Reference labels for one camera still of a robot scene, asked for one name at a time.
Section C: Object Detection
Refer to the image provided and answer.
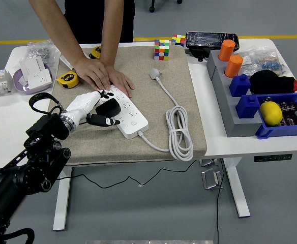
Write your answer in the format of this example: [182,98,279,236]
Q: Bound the person's right hand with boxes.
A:
[72,55,112,93]

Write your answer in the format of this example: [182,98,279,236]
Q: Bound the person's left hand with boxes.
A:
[106,65,136,99]

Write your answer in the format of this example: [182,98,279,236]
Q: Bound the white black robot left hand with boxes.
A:
[63,89,121,127]

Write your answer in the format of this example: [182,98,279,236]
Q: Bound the black plug adapter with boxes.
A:
[95,98,122,118]

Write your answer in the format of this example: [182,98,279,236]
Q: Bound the white power strip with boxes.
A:
[97,85,149,140]

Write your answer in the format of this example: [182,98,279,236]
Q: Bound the thin black plug cord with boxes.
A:
[55,121,198,189]

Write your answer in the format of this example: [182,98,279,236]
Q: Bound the yellow black tape measure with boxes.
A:
[89,46,102,59]

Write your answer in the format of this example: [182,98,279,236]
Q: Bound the grey-brown mat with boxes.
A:
[48,45,207,166]

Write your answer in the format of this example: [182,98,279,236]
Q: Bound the large Rubik's cube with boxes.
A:
[153,39,170,61]

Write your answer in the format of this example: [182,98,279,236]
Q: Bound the person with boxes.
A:
[64,0,136,45]

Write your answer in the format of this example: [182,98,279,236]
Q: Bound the clear bag of screws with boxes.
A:
[25,41,62,64]

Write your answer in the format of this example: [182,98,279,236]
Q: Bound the purple bowl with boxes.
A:
[13,63,55,96]

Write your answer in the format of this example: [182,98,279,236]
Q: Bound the small Rubik's cube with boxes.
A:
[170,34,186,48]

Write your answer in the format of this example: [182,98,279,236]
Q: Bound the black chair base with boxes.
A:
[148,0,184,13]

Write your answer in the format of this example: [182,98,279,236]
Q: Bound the black wrapped box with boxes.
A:
[185,31,240,62]

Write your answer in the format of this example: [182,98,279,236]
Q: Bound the grey block holder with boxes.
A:
[206,49,263,138]

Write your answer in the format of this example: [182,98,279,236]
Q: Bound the orange cylinder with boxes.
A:
[224,54,244,79]
[218,39,236,62]

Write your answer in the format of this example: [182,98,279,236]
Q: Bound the blue block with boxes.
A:
[229,74,252,98]
[235,94,262,119]

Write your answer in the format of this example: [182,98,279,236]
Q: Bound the clear bag of white parts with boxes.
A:
[236,49,263,74]

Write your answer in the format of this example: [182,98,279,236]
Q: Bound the black cloth with red end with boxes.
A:
[249,70,297,95]

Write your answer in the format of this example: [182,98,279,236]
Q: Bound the clear bag of blue parts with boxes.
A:
[255,47,289,77]

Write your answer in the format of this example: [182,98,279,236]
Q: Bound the yellow lemon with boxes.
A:
[259,102,283,127]

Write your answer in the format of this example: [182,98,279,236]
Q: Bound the blue plastic bin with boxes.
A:
[254,92,297,140]

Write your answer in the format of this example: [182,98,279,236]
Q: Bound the black table control panel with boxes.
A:
[254,154,293,163]

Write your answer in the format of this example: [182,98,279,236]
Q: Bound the dark capacitors pile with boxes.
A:
[278,101,297,127]

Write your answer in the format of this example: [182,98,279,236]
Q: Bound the white switch plate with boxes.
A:
[60,55,76,70]

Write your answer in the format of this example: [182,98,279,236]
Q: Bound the white power cord with plug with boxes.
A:
[138,68,194,162]

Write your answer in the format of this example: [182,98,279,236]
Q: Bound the white wall socket panel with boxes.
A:
[27,68,54,90]

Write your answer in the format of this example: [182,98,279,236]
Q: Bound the silver metal bracket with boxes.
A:
[201,168,224,190]
[199,159,219,167]

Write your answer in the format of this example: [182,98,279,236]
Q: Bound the black floor cable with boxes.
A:
[215,159,225,244]

